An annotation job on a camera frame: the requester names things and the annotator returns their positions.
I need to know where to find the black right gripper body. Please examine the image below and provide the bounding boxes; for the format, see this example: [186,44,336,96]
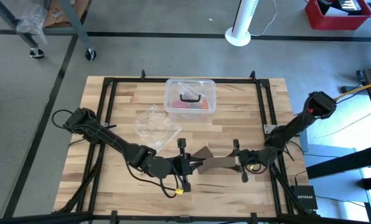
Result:
[240,149,260,170]

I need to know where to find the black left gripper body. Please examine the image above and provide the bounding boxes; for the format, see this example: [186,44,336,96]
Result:
[172,155,193,177]

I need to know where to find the tan elastic bandage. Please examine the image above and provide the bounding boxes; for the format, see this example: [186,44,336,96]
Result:
[193,145,238,175]

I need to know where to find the orange bandage roll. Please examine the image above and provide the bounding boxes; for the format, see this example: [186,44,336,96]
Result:
[200,96,212,110]

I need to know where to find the large crumpled clear plastic bag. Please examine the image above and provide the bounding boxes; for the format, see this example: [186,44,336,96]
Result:
[134,104,183,153]

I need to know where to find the clear plastic storage bin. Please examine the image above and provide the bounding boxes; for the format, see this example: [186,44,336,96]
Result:
[163,78,217,115]

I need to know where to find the small clear plastic bag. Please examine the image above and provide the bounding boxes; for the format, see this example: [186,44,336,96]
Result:
[176,81,205,100]

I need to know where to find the grey metal cart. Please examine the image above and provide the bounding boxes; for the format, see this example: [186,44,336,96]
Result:
[0,0,96,62]

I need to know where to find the red plastic crate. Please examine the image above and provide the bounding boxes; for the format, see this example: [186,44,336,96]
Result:
[304,0,371,31]

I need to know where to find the brown cardboard piece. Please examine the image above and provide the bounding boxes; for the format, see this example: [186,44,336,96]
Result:
[44,0,90,28]

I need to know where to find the black keyboard device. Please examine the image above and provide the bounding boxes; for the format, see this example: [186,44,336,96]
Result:
[316,0,364,16]

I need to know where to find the clear plastic sheet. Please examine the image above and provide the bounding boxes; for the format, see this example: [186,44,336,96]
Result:
[16,1,49,44]

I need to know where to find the black cable with yellow tag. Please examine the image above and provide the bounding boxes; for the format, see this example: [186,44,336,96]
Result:
[248,161,269,174]
[124,161,186,199]

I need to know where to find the black bin lid handle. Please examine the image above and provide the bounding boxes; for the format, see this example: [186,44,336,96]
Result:
[179,94,201,103]

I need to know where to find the black Netgear network switch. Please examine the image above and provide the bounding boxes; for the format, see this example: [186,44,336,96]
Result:
[290,185,319,210]

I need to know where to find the black aluminium table frame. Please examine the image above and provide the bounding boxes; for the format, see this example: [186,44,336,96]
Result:
[51,70,322,224]

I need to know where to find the yellow hanging cable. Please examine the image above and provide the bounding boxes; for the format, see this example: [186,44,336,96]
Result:
[333,80,371,102]

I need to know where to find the white fan cord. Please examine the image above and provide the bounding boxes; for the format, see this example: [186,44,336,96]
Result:
[250,0,278,37]

